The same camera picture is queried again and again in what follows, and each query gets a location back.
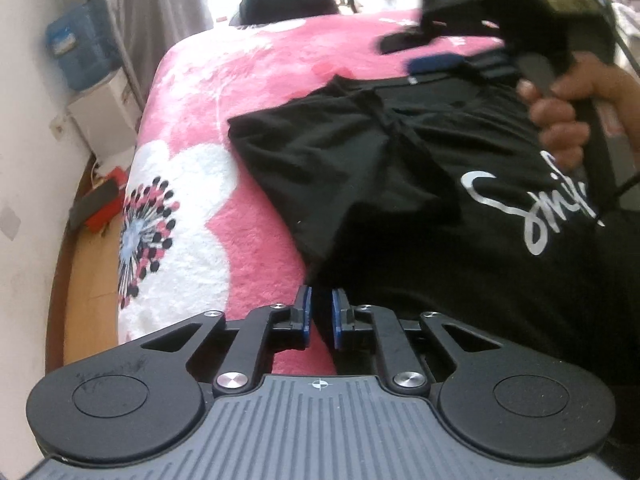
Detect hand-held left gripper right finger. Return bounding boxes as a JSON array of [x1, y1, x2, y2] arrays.
[[331, 287, 503, 397]]

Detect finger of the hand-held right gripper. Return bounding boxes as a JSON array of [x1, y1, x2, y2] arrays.
[[406, 52, 518, 84], [377, 17, 506, 57]]

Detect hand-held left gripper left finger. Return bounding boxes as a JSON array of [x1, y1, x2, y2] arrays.
[[141, 285, 314, 397]]

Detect black t-shirt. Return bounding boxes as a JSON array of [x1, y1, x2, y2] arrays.
[[227, 67, 640, 396]]

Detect person's right hand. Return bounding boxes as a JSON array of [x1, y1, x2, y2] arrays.
[[517, 52, 640, 171]]

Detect white cloth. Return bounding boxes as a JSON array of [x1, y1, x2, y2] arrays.
[[612, 0, 640, 36]]

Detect pink floral blanket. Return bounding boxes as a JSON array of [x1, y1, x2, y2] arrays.
[[117, 7, 503, 376]]

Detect red box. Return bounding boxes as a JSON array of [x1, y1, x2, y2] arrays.
[[70, 167, 128, 233]]

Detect grey curtain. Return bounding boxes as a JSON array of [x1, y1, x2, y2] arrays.
[[85, 0, 216, 111]]

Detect white cabinet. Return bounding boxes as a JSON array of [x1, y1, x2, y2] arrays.
[[67, 72, 146, 171]]

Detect blue box on wall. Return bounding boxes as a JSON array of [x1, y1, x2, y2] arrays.
[[45, 0, 123, 92]]

